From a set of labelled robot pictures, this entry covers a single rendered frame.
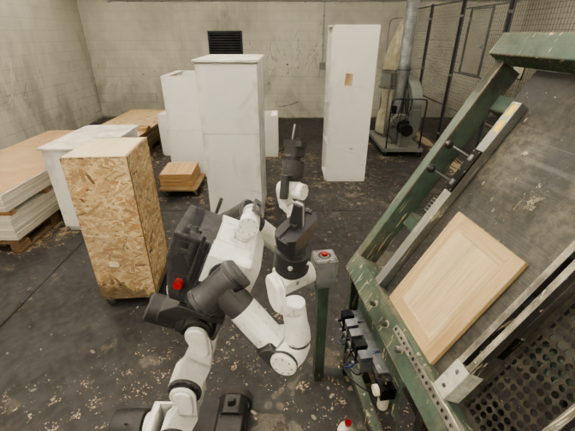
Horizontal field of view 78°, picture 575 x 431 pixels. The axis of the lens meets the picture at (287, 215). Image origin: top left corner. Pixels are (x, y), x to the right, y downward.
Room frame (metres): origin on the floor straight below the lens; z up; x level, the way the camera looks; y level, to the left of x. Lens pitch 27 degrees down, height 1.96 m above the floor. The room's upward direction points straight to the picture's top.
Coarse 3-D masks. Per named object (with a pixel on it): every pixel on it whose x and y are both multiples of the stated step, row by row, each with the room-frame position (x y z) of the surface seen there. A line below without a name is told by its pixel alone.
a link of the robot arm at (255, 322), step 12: (252, 300) 0.79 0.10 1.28; (252, 312) 0.76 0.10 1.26; (264, 312) 0.78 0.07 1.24; (240, 324) 0.75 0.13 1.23; (252, 324) 0.74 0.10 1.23; (264, 324) 0.75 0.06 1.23; (276, 324) 0.77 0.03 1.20; (252, 336) 0.73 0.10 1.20; (264, 336) 0.73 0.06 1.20; (276, 336) 0.74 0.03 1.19; (264, 348) 0.72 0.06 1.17; (264, 360) 0.71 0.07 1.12; (276, 360) 0.69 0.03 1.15; (288, 360) 0.68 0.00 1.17; (288, 372) 0.67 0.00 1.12
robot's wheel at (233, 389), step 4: (224, 388) 1.32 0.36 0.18; (228, 388) 1.31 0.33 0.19; (232, 388) 1.31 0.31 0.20; (236, 388) 1.31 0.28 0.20; (240, 388) 1.31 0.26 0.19; (244, 388) 1.32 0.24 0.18; (224, 392) 1.30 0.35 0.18; (228, 392) 1.29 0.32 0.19; (232, 392) 1.29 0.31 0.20; (236, 392) 1.29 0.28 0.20; (240, 392) 1.29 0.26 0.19; (244, 392) 1.30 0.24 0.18; (248, 392) 1.31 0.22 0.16; (220, 396) 1.29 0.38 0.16; (244, 396) 1.28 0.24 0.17; (248, 396) 1.29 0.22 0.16; (252, 396) 1.31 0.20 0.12; (248, 400) 1.28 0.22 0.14; (252, 400) 1.29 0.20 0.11; (248, 404) 1.28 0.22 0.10; (252, 404) 1.28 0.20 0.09; (248, 408) 1.28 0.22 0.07
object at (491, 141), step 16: (480, 144) 1.44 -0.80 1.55; (496, 144) 1.40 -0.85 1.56; (480, 160) 1.39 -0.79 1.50; (464, 176) 1.38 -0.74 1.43; (448, 192) 1.39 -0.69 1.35; (432, 208) 1.40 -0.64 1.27; (432, 224) 1.37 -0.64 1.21; (416, 240) 1.36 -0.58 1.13; (400, 256) 1.35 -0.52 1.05; (384, 272) 1.36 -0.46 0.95
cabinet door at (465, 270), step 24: (456, 216) 1.29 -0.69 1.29; (456, 240) 1.20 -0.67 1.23; (480, 240) 1.12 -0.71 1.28; (432, 264) 1.21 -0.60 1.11; (456, 264) 1.12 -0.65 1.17; (480, 264) 1.05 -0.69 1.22; (504, 264) 0.98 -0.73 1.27; (528, 264) 0.94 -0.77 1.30; (408, 288) 1.21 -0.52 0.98; (432, 288) 1.12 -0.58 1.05; (456, 288) 1.05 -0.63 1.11; (480, 288) 0.98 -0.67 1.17; (504, 288) 0.93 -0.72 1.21; (408, 312) 1.12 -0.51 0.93; (432, 312) 1.05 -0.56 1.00; (456, 312) 0.97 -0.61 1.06; (480, 312) 0.92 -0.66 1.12; (432, 336) 0.97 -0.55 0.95; (456, 336) 0.91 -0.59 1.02; (432, 360) 0.90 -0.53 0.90
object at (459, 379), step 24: (552, 264) 0.83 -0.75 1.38; (528, 288) 0.82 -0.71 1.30; (552, 288) 0.78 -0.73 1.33; (504, 312) 0.82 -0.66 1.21; (528, 312) 0.77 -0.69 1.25; (552, 312) 0.77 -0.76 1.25; (480, 336) 0.81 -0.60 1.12; (504, 336) 0.76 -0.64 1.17; (456, 360) 0.80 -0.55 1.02; (480, 360) 0.75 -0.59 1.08; (456, 384) 0.74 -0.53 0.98
